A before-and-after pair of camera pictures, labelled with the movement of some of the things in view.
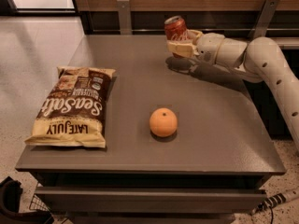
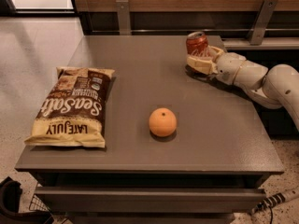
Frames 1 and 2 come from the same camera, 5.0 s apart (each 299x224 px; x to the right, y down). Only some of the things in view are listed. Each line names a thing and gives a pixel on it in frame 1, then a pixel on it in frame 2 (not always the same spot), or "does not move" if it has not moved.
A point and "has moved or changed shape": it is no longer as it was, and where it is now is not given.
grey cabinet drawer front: [149, 200] does not move
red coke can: [176, 30] has moved or changed shape
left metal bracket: [124, 17] does not move
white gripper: [209, 49] -> [226, 66]
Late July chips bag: [72, 111] does not move
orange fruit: [163, 122] does not move
